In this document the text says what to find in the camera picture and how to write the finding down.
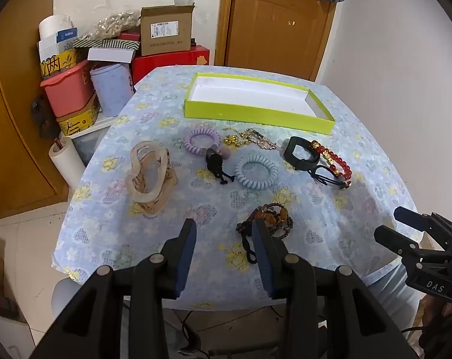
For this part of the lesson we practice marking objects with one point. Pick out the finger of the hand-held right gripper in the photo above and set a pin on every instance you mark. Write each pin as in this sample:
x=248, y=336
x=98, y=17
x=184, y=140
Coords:
x=407, y=217
x=394, y=241

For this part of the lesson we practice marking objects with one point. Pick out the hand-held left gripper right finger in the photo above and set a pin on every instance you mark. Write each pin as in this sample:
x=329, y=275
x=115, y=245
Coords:
x=262, y=254

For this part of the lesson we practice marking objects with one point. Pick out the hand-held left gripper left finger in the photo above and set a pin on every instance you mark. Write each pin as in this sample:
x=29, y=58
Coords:
x=186, y=254

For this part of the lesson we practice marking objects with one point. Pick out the beige lace headband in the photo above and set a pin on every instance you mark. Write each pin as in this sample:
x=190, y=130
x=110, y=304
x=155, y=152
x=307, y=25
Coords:
x=162, y=189

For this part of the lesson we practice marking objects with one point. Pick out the black wristband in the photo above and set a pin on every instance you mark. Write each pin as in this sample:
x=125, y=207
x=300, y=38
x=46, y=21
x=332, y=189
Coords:
x=290, y=155

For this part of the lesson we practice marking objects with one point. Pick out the green cardboard tray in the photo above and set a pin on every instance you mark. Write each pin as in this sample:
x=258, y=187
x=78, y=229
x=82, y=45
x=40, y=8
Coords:
x=248, y=114

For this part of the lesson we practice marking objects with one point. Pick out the white plastic storage drawer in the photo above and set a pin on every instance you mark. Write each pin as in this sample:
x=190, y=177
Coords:
x=91, y=142

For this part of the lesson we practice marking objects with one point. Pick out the white paper roll red core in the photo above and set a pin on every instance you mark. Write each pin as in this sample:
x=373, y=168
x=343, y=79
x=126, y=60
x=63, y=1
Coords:
x=66, y=164

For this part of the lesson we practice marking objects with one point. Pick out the yellow tin with black characters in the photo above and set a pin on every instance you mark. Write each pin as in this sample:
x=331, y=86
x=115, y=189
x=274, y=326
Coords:
x=59, y=63
x=78, y=121

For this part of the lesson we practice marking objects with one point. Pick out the light blue round bin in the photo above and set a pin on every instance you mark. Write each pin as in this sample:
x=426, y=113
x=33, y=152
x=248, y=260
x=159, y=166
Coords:
x=111, y=89

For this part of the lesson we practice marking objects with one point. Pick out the large red gift box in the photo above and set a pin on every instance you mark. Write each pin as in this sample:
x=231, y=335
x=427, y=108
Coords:
x=166, y=63

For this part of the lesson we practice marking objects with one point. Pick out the dark brown object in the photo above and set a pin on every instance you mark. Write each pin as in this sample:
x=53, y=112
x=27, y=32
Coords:
x=44, y=117

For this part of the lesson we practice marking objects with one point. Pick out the pink plastic bin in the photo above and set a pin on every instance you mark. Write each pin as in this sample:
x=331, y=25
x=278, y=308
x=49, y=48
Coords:
x=68, y=89

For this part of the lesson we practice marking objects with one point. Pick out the white flat box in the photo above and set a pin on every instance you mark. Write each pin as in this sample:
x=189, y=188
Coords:
x=109, y=55

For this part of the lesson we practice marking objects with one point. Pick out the wooden cabinet panel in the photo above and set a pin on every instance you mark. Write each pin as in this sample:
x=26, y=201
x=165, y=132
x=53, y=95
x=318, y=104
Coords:
x=16, y=119

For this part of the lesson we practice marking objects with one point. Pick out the brown wooden door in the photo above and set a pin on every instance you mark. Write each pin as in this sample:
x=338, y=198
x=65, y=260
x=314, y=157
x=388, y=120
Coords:
x=282, y=33

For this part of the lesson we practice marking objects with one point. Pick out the open cardboard box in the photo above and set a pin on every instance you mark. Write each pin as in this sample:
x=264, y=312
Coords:
x=166, y=33

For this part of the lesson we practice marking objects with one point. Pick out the green striped flat box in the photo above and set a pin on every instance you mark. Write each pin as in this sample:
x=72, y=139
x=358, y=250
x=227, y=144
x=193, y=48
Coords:
x=109, y=44

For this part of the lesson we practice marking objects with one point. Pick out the small red box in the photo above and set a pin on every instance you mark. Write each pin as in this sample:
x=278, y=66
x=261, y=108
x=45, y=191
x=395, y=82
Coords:
x=130, y=37

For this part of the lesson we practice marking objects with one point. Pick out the bag of beige beads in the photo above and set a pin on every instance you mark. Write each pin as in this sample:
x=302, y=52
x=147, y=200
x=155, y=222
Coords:
x=115, y=24

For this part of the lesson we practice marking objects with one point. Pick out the white and blue carton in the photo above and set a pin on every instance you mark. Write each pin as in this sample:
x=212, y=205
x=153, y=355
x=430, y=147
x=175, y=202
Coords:
x=61, y=43

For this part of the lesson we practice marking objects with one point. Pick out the large white paper roll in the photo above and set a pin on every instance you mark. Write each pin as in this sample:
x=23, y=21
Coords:
x=53, y=24

